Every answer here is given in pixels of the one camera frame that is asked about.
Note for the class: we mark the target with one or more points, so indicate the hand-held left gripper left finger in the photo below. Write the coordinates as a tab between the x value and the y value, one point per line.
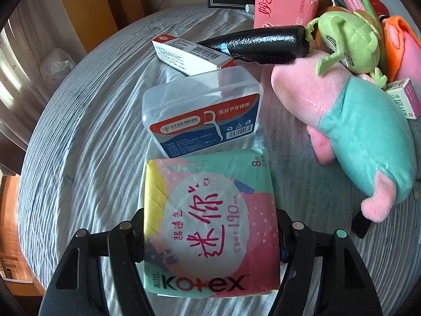
126	237

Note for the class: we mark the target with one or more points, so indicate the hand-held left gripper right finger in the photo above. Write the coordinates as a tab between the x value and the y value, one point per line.
291	243

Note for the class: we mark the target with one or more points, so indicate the colourful sanitary pad packet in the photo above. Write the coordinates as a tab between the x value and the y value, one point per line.
210	204

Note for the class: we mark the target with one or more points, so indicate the black trash bag roll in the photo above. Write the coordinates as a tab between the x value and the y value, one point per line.
263	42

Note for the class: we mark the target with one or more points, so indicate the brown wooden furniture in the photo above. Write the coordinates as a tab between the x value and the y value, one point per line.
13	237

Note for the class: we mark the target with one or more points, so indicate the pink pig plush teal dress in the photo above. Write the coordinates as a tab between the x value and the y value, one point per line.
361	131

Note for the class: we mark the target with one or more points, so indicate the clear floss pick box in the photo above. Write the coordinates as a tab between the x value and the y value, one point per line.
197	105

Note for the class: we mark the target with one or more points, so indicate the small white purple box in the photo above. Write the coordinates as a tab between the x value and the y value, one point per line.
404	98

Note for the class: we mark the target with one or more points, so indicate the beige curtain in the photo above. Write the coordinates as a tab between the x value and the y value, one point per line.
16	89

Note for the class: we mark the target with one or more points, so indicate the clear plastic bag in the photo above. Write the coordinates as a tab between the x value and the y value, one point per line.
56	64

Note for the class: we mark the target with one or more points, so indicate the white box red end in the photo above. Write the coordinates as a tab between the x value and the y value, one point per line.
184	56

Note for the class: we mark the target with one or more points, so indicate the light green frog plush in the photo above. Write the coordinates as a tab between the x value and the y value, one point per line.
352	39

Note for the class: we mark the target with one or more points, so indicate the orange plush toy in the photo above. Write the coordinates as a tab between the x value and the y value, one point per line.
393	49

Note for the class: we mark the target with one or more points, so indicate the pink tissue pack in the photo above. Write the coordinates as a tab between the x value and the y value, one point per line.
283	10

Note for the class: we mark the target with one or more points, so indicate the small white-capped bottle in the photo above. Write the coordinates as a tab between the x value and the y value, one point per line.
250	8

